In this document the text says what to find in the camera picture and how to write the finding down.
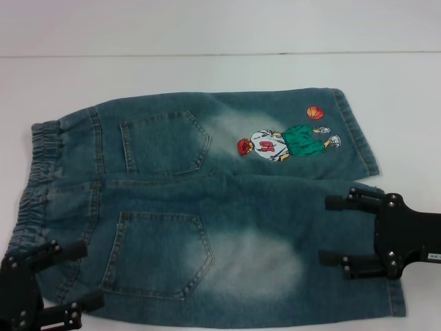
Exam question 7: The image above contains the blue denim shorts basketball embroidery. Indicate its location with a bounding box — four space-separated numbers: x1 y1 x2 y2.
10 88 406 320

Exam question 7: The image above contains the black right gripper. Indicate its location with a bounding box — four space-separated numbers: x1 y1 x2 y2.
318 187 441 280

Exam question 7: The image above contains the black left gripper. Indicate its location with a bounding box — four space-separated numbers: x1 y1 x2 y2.
0 240 105 331

